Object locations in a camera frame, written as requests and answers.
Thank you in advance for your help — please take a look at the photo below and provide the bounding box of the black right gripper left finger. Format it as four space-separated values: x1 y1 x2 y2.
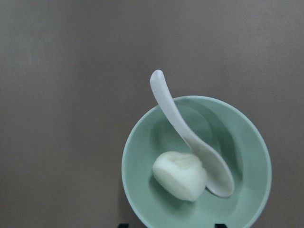
118 223 129 228

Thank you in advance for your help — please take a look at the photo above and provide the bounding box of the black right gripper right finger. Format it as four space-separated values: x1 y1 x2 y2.
214 224 226 228

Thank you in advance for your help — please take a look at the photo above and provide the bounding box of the white ceramic soup spoon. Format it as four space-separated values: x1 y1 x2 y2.
150 69 235 198

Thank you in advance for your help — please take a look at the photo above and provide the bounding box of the white steamed bun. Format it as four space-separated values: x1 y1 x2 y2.
152 151 207 202

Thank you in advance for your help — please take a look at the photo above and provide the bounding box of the light green bowl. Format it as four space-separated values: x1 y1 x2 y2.
122 95 272 228

